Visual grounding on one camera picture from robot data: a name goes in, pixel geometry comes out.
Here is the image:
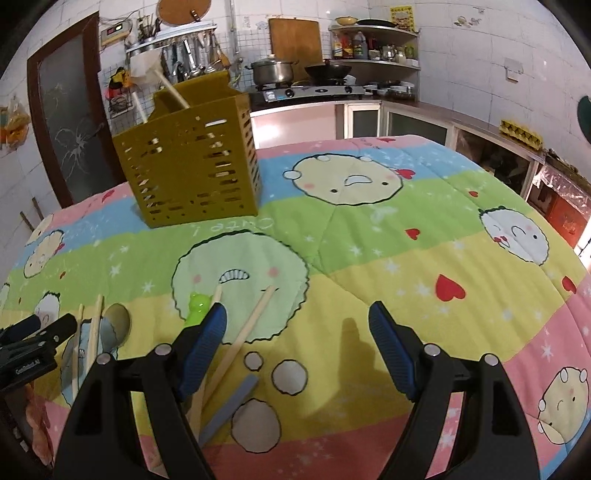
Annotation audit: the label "steel cooking pot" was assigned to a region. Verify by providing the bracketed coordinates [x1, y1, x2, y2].
[245, 55, 300, 86]

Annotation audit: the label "grey blue utensil handle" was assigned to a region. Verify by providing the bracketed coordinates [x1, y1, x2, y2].
[198, 374, 259, 448]

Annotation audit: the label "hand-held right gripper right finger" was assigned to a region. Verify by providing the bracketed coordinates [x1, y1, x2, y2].
[368, 301, 541, 480]

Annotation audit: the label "printed cartoon blanket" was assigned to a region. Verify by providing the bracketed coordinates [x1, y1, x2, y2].
[0, 134, 591, 480]

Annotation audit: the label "orange hanging bag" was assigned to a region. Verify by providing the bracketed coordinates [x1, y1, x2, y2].
[0, 97, 31, 148]

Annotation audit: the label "cream wooden utensil handle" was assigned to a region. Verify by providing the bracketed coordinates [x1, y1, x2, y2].
[158, 71, 191, 110]

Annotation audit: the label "steel gas stove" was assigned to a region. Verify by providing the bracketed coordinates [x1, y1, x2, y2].
[249, 83, 365, 102]

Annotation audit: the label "metal spoon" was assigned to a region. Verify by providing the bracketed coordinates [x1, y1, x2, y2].
[95, 302, 133, 361]

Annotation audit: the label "pink cabinet door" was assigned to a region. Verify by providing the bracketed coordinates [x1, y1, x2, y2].
[252, 102, 338, 149]

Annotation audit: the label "narrow glass cabinet door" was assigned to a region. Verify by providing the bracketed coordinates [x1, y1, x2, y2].
[344, 102, 384, 139]

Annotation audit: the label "metal wall utensil rack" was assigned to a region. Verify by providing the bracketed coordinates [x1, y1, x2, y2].
[126, 25, 218, 54]

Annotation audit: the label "black wok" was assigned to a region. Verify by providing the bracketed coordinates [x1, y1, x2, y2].
[304, 60, 354, 81]

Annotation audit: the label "metal corner shelf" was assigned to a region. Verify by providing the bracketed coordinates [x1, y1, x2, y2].
[329, 23, 422, 102]

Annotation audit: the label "yellow slotted utensil holder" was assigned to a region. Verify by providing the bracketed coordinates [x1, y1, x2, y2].
[112, 70, 263, 229]

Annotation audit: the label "open cabinet shelf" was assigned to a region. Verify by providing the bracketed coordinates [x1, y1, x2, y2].
[452, 127, 546, 199]

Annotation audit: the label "green bear-handled fork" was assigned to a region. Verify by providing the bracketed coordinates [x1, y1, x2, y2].
[184, 292, 211, 328]

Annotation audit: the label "hanging metal ladles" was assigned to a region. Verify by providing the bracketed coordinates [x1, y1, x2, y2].
[161, 34, 229, 79]

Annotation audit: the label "wire wall basket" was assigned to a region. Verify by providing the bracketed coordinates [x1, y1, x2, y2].
[107, 95, 139, 120]

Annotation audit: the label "yellow wall poster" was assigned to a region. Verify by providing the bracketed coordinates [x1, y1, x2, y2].
[390, 4, 414, 33]

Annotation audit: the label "rectangular wooden cutting board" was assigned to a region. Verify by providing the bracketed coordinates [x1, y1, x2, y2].
[269, 17, 323, 70]

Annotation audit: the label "grey wall pipe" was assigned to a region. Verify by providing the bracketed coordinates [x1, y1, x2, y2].
[228, 0, 241, 70]

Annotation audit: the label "stack of white bowls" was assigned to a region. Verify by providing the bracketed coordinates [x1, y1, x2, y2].
[365, 80, 416, 100]

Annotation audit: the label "yellow egg carton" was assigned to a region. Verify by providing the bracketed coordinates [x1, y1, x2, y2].
[500, 119, 543, 149]

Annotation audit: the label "wooden stick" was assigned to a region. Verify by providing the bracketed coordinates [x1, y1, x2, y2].
[21, 198, 45, 232]

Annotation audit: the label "yellow wall meter box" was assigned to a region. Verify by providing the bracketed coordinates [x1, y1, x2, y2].
[100, 21, 132, 46]

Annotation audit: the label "red wooden cabinet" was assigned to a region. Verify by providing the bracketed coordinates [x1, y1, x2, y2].
[531, 161, 591, 247]

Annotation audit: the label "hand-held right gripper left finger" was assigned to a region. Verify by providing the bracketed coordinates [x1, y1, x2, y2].
[53, 302, 229, 480]

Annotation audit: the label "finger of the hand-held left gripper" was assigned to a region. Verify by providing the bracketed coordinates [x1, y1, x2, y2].
[0, 315, 42, 344]
[9, 314, 78, 357]

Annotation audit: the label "wide glass cabinet door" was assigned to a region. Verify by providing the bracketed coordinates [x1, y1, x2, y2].
[385, 108, 451, 146]

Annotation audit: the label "white hanging cloth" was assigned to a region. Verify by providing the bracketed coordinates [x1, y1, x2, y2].
[129, 52, 163, 86]

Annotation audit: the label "brown frosted glass door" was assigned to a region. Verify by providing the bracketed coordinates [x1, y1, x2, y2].
[27, 11, 127, 208]

